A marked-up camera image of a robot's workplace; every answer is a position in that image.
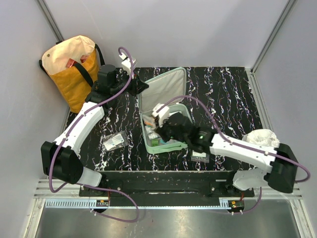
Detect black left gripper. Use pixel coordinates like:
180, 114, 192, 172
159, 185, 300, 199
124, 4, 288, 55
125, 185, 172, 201
111, 69, 150, 97

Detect small green box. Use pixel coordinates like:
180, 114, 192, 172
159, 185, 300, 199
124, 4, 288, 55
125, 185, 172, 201
151, 139, 160, 147

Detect white pill bottle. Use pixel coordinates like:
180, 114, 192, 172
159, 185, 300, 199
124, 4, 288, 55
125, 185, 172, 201
145, 126, 155, 134

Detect brown bottle orange cap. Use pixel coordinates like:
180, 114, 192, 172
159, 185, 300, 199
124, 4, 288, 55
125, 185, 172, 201
143, 117, 156, 126

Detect mint green medicine case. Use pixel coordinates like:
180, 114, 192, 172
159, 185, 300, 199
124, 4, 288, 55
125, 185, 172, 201
138, 67, 187, 154

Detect clear bag white leaflets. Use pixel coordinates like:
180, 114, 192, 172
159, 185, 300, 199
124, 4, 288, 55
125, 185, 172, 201
102, 131, 128, 151

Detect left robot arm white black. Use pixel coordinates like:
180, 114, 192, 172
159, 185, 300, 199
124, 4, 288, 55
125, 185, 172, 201
41, 64, 149, 196

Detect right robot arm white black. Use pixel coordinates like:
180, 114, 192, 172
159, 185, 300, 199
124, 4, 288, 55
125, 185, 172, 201
152, 113, 297, 196

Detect clear bag white pads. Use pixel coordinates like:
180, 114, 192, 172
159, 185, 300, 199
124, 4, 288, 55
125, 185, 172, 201
191, 150, 210, 163

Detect orange tote bag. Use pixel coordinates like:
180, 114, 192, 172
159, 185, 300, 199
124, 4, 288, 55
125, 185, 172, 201
39, 35, 105, 113

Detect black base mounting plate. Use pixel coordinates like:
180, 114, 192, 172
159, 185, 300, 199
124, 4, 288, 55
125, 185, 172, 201
78, 170, 256, 206

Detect white crumpled cloth bag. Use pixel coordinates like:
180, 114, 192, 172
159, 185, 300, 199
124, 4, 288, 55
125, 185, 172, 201
242, 129, 280, 148

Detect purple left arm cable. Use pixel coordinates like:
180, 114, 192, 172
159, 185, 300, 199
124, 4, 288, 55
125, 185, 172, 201
49, 46, 140, 223

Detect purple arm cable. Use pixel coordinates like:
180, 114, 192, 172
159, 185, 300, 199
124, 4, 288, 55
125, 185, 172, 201
49, 46, 140, 223
155, 95, 311, 214

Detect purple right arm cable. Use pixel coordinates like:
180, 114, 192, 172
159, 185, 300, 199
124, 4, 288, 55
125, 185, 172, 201
155, 95, 311, 214

